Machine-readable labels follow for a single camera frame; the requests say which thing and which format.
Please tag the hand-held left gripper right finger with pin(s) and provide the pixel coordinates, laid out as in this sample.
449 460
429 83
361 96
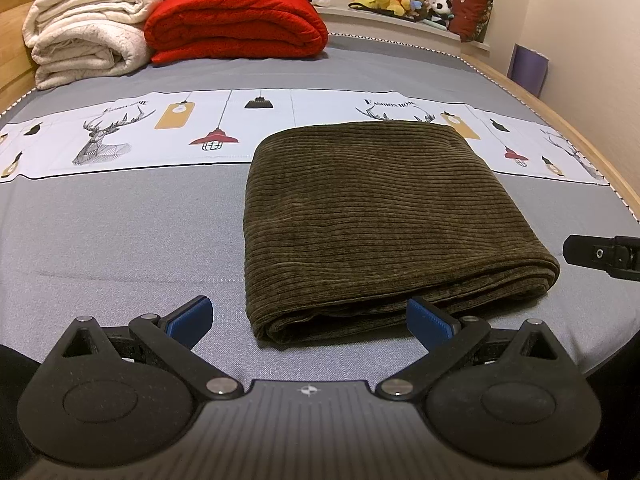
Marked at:
430 322

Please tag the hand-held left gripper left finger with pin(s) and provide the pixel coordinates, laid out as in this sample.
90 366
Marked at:
192 317

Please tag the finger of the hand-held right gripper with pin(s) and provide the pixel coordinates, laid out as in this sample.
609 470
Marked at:
590 252

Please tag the grey printed bed sheet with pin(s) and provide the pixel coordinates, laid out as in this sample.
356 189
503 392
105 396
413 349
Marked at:
125 230

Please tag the purple box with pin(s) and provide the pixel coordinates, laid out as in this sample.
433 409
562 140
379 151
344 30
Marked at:
527 70

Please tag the dark red cushion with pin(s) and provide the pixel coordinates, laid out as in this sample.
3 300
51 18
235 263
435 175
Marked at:
470 12

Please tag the panda plush toy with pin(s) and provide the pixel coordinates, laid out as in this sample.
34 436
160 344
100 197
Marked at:
441 9

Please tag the red folded quilt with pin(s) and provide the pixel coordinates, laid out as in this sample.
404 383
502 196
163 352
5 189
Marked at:
235 25

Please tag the cream folded fleece blanket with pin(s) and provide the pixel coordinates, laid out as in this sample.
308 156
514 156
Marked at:
85 35

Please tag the white windowsill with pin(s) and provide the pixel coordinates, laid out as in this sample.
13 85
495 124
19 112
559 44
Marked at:
370 22

